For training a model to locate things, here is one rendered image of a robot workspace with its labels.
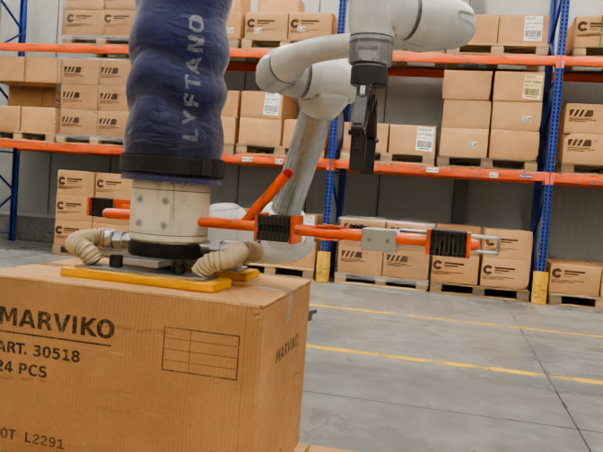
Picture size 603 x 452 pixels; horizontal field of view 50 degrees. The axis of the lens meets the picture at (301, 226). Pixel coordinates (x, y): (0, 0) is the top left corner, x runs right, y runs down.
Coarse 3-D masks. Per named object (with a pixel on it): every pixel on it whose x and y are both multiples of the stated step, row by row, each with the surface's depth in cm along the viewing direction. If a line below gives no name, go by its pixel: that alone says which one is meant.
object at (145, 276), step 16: (112, 256) 135; (64, 272) 134; (80, 272) 133; (96, 272) 132; (112, 272) 132; (128, 272) 132; (144, 272) 132; (160, 272) 134; (176, 272) 132; (176, 288) 128; (192, 288) 127; (208, 288) 127; (224, 288) 132
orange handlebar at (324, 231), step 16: (112, 208) 148; (128, 208) 173; (208, 224) 138; (224, 224) 137; (240, 224) 137; (304, 224) 138; (320, 224) 134; (336, 224) 134; (336, 240) 132; (400, 240) 129; (416, 240) 128
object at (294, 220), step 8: (256, 216) 135; (264, 216) 133; (272, 216) 133; (280, 216) 142; (288, 216) 141; (296, 216) 134; (256, 224) 135; (264, 224) 134; (272, 224) 133; (280, 224) 133; (288, 224) 132; (296, 224) 135; (256, 232) 135; (264, 232) 133; (272, 232) 133; (280, 232) 133; (288, 232) 133; (256, 240) 135; (272, 240) 133; (280, 240) 133; (296, 240) 136
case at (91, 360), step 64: (0, 320) 130; (64, 320) 127; (128, 320) 124; (192, 320) 121; (256, 320) 118; (0, 384) 131; (64, 384) 128; (128, 384) 125; (192, 384) 122; (256, 384) 119; (0, 448) 132; (64, 448) 128; (128, 448) 125; (192, 448) 122; (256, 448) 121
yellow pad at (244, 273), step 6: (186, 264) 150; (186, 270) 148; (222, 270) 147; (228, 270) 147; (234, 270) 147; (240, 270) 149; (246, 270) 150; (252, 270) 151; (222, 276) 146; (228, 276) 146; (234, 276) 145; (240, 276) 145; (246, 276) 145; (252, 276) 149
